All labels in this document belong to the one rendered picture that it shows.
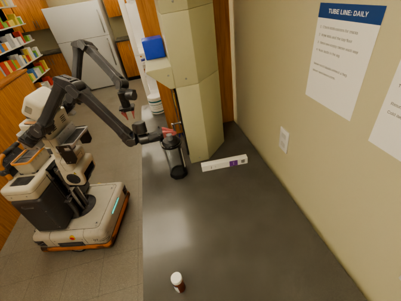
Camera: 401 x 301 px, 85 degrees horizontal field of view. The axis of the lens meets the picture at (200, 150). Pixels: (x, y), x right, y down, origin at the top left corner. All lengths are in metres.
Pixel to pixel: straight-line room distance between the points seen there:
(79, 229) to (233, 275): 1.58
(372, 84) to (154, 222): 0.94
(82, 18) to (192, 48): 5.11
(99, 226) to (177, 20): 1.69
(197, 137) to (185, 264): 0.64
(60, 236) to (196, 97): 1.70
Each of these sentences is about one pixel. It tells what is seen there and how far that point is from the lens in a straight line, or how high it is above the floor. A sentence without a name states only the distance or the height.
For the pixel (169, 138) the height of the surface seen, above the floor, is 1.20.
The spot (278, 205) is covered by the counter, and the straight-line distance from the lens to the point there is 1.09.
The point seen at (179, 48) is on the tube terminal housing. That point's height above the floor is 1.58.
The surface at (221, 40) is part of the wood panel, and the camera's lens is 1.46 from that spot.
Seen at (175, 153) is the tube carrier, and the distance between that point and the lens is 1.12.
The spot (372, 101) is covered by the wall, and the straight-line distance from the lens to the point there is 0.69.
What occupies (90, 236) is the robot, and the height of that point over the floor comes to 0.25.
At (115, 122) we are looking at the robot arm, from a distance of 1.25.
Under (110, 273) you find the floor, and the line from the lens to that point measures 2.20.
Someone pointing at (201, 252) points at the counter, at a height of 0.94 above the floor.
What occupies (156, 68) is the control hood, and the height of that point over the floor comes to 1.51.
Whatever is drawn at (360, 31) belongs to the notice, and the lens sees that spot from 0.70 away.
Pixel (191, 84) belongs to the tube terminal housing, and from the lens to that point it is 1.08.
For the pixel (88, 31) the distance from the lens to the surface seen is 6.06.
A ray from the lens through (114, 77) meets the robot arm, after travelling 1.58.
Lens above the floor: 1.78
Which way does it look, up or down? 37 degrees down
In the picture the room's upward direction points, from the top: 9 degrees counter-clockwise
